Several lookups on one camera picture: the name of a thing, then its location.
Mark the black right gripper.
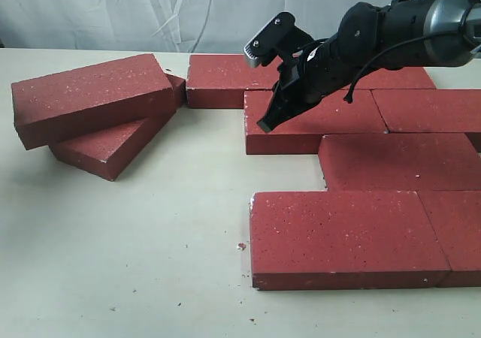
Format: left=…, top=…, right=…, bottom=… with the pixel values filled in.
left=257, top=26, right=323, bottom=133

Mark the red brick being placed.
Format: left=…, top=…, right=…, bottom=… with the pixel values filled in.
left=244, top=90, right=387, bottom=155

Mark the red brick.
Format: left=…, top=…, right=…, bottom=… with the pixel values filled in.
left=250, top=191, right=451, bottom=291
left=11, top=54, right=177, bottom=149
left=186, top=54, right=280, bottom=109
left=355, top=67, right=436, bottom=90
left=418, top=191, right=480, bottom=288
left=372, top=89, right=480, bottom=133
left=48, top=74, right=187, bottom=183

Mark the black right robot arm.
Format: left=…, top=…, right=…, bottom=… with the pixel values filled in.
left=244, top=0, right=480, bottom=132

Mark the red brick second row right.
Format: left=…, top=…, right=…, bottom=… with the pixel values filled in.
left=318, top=133, right=480, bottom=191

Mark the white backdrop cloth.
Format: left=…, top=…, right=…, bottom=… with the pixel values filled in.
left=1, top=0, right=391, bottom=53

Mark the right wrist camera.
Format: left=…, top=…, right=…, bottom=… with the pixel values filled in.
left=244, top=12, right=295, bottom=68

